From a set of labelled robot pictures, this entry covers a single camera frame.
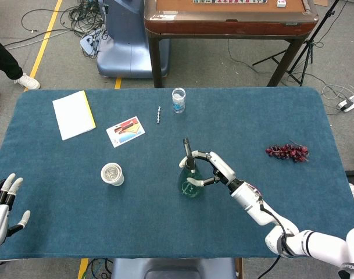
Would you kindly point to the green glass bottle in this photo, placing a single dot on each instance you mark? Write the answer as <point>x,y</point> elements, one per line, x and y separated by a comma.
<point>190,177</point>

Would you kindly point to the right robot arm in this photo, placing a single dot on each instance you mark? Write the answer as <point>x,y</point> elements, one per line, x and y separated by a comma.
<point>290,229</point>

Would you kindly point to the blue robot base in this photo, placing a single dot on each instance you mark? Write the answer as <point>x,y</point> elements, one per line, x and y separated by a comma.
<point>127,37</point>

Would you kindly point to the bunch of red grapes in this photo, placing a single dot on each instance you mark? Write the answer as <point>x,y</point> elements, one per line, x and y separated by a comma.
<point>288,152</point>

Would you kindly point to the white power strip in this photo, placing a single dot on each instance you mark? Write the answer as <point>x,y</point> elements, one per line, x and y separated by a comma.
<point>351,102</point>

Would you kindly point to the person's leg in black trousers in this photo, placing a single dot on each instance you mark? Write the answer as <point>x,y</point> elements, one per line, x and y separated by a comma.
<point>3,58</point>

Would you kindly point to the clear plastic cup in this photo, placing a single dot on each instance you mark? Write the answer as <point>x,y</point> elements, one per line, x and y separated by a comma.
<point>178,100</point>

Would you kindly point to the blue table cloth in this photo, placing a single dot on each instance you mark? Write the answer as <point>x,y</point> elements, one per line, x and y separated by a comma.
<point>136,218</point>

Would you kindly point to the small metal screw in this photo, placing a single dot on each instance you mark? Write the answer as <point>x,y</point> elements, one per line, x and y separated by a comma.
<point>158,115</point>

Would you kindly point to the white notebook with yellow edge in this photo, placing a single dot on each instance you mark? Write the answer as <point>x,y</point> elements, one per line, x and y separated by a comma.
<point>73,114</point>

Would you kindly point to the single mahjong tile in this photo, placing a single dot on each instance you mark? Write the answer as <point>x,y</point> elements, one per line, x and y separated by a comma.
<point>281,3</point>

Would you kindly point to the illustrated card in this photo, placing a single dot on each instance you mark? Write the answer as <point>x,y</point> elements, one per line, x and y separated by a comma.
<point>125,131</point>

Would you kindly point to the black tripod stand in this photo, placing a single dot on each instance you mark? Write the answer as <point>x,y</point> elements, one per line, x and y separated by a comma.
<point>307,43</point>

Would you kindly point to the row of mahjong tiles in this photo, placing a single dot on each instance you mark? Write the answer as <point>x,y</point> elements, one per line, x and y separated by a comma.
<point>230,1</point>

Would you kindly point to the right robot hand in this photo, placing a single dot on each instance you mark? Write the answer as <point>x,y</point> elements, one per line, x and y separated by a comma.
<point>218,168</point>

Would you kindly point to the white paper cup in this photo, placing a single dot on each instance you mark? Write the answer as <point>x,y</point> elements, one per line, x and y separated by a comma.
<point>112,174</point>

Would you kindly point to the brown mahjong table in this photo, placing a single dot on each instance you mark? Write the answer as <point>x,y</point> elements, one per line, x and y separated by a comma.
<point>229,20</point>

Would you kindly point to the blue robot body base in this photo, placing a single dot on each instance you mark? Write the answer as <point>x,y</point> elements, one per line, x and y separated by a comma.
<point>173,268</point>

